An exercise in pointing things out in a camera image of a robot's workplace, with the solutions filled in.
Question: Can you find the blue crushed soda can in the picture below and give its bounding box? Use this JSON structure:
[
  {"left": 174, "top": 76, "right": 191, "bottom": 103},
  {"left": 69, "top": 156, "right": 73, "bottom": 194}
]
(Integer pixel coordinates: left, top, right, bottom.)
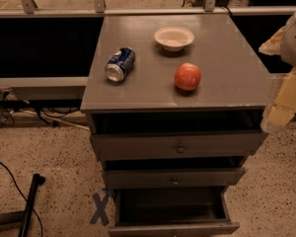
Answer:
[{"left": 105, "top": 47, "right": 136, "bottom": 82}]

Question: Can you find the black floor cable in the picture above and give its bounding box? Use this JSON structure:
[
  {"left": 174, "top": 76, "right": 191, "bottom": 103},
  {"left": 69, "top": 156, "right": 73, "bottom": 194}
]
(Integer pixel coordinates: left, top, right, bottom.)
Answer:
[{"left": 0, "top": 153, "right": 44, "bottom": 237}]

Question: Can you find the white paper bowl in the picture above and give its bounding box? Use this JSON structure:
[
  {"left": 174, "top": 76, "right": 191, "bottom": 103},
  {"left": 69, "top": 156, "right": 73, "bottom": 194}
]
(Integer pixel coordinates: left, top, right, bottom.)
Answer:
[{"left": 154, "top": 27, "right": 194, "bottom": 51}]

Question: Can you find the black metal stand leg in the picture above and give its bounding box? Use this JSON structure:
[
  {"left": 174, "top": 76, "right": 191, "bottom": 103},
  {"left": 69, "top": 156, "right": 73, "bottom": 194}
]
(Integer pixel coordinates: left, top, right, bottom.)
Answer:
[{"left": 0, "top": 174, "right": 45, "bottom": 237}]

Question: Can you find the grey bottom drawer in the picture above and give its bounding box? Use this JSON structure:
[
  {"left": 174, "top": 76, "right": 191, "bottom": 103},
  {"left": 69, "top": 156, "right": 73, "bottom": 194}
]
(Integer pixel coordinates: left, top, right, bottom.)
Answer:
[{"left": 109, "top": 187, "right": 240, "bottom": 237}]

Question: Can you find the grey middle drawer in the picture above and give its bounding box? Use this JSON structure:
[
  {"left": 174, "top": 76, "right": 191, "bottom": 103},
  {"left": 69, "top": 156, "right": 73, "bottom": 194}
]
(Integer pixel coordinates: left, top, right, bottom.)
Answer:
[{"left": 103, "top": 157, "right": 246, "bottom": 190}]

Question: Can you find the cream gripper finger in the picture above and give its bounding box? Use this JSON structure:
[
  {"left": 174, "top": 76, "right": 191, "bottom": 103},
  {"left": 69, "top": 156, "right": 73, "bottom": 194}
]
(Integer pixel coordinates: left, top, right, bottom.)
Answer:
[
  {"left": 259, "top": 28, "right": 284, "bottom": 55},
  {"left": 260, "top": 67, "right": 296, "bottom": 132}
]

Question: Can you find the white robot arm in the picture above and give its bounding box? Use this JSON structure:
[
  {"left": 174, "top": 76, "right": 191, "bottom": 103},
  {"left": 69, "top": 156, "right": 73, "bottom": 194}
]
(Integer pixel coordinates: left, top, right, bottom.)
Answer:
[{"left": 259, "top": 12, "right": 296, "bottom": 133}]

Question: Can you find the grey drawer cabinet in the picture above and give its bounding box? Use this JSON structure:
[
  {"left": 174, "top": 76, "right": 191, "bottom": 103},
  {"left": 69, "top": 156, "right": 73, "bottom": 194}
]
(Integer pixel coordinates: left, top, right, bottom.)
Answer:
[{"left": 80, "top": 14, "right": 274, "bottom": 237}]

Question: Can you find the grey metal railing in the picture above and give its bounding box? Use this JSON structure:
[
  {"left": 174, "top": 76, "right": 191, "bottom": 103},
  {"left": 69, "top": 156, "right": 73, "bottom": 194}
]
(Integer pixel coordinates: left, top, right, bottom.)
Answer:
[{"left": 0, "top": 0, "right": 296, "bottom": 19}]

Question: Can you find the grey drawer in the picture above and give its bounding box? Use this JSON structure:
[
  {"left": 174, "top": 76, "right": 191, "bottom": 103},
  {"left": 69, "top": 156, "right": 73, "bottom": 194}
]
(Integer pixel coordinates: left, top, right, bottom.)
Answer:
[
  {"left": 91, "top": 111, "right": 266, "bottom": 161},
  {"left": 109, "top": 187, "right": 240, "bottom": 237},
  {"left": 103, "top": 157, "right": 246, "bottom": 190}
]

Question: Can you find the grey top drawer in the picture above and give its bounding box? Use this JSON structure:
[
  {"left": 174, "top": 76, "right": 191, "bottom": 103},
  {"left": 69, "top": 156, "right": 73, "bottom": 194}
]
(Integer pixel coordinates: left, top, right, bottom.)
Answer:
[{"left": 91, "top": 111, "right": 266, "bottom": 161}]

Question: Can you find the red apple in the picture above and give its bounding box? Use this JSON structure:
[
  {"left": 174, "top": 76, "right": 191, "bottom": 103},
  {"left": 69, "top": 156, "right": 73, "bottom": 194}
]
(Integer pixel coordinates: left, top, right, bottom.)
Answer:
[{"left": 174, "top": 63, "right": 201, "bottom": 91}]

